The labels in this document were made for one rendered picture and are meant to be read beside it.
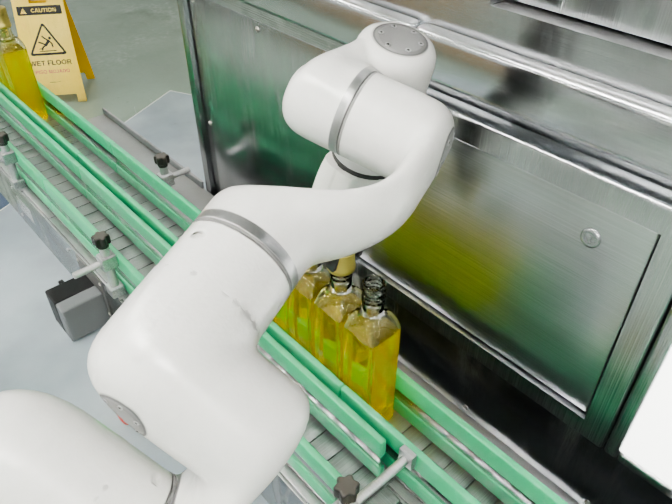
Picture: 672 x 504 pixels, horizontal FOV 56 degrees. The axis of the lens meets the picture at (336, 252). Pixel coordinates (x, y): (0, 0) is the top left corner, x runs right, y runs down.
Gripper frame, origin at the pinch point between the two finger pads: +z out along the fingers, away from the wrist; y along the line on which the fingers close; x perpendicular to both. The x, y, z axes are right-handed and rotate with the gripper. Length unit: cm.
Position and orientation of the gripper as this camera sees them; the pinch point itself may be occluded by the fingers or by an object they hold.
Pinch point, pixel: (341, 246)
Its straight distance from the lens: 76.4
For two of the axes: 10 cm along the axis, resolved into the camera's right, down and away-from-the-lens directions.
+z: -1.7, 6.3, 7.6
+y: -7.4, 4.3, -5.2
